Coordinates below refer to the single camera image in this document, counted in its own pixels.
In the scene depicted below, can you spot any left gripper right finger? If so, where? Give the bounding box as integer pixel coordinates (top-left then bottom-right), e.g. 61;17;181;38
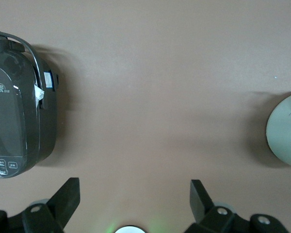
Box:
186;179;236;233

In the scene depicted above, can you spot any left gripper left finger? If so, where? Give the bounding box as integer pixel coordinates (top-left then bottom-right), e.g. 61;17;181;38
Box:
21;177;81;233

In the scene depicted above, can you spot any pale green cooking pot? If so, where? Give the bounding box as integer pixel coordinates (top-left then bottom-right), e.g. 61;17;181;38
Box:
266;91;291;170

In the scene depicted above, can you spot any dark grey rice cooker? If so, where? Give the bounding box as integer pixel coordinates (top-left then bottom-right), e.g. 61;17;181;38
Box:
0;30;60;179

